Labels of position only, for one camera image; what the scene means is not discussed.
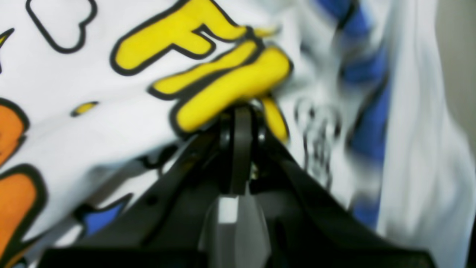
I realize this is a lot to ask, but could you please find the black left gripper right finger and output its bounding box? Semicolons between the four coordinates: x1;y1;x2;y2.
232;106;435;268

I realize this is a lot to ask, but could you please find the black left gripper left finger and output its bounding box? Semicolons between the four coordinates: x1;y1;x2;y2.
38;112;236;268

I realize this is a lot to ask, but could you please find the white graphic t-shirt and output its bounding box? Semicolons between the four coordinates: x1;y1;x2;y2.
1;0;475;268

